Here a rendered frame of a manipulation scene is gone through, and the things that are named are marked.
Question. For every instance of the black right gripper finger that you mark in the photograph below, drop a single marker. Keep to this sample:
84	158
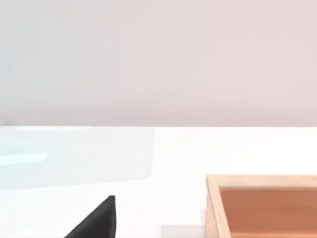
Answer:
101	220

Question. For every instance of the shallow salmon-coloured box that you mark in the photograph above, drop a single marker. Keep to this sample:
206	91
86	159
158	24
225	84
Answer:
267	210

